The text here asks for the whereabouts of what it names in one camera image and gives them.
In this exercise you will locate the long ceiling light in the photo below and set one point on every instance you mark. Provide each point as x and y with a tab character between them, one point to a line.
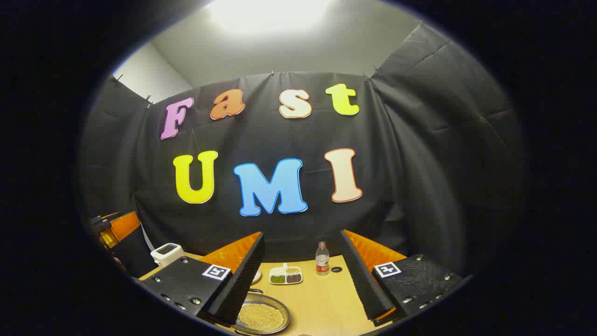
270	14

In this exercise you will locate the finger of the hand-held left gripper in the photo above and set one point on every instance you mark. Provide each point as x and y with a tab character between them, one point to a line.
123	226

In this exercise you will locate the white toaster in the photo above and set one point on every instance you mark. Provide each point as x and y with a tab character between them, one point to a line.
168	255

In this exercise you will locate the white divided bean dish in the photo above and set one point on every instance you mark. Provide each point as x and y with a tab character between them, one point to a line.
279	270

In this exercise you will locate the heap of yellow soybeans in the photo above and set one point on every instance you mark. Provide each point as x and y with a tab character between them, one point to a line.
261	317

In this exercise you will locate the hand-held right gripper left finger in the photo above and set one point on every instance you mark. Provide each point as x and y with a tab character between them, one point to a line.
242	280

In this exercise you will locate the clear plastic water bottle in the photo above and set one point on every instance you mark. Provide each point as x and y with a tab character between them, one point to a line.
322	261

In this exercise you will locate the white round plate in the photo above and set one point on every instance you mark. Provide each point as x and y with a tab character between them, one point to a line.
256	276

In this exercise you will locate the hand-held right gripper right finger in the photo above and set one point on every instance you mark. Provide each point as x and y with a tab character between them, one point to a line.
361	275

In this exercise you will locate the stainless steel pot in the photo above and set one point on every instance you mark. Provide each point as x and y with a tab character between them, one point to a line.
247	301

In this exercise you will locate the black backdrop cloth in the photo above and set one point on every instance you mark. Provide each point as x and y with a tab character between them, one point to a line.
280	140

